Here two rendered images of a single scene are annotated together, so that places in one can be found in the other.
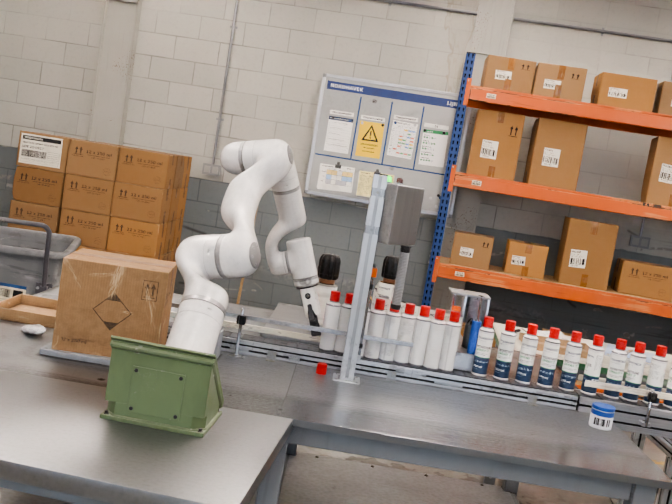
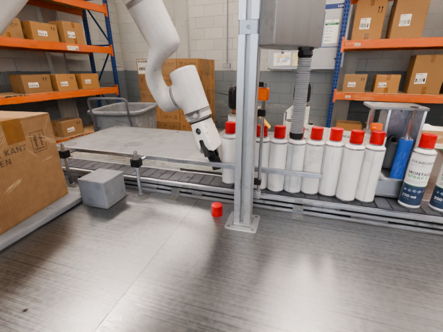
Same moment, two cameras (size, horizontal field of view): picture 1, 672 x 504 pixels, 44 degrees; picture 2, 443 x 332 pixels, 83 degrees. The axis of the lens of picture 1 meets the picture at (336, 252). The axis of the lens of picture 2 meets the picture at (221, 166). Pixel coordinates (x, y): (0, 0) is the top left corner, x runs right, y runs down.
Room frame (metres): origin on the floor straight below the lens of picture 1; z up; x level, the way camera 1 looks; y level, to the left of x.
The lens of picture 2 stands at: (2.01, -0.21, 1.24)
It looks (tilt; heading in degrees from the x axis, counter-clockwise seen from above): 21 degrees down; 16
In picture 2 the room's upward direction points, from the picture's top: straight up
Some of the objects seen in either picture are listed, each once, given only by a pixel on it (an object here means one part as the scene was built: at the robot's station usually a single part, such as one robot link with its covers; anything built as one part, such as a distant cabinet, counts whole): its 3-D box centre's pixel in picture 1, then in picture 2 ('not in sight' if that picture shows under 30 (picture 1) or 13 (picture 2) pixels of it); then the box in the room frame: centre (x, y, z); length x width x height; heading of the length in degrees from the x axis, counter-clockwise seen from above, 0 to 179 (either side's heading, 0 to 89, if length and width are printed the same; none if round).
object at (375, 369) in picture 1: (335, 359); (238, 190); (2.75, -0.06, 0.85); 1.65 x 0.11 x 0.05; 89
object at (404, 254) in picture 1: (400, 277); (300, 95); (2.65, -0.22, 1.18); 0.04 x 0.04 x 0.21
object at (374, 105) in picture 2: (469, 293); (393, 105); (2.84, -0.48, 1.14); 0.14 x 0.11 x 0.01; 89
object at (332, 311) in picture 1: (331, 320); (230, 153); (2.76, -0.02, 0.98); 0.05 x 0.05 x 0.20
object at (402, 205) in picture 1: (393, 213); (285, 0); (2.67, -0.16, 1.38); 0.17 x 0.10 x 0.19; 144
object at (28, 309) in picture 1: (48, 312); not in sight; (2.76, 0.94, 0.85); 0.30 x 0.26 x 0.04; 89
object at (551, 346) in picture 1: (549, 357); not in sight; (2.74, -0.77, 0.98); 0.05 x 0.05 x 0.20
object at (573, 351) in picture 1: (571, 361); not in sight; (2.74, -0.85, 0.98); 0.05 x 0.05 x 0.20
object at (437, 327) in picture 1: (435, 338); (351, 166); (2.74, -0.38, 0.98); 0.05 x 0.05 x 0.20
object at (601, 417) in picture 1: (601, 416); not in sight; (2.53, -0.91, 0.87); 0.07 x 0.07 x 0.07
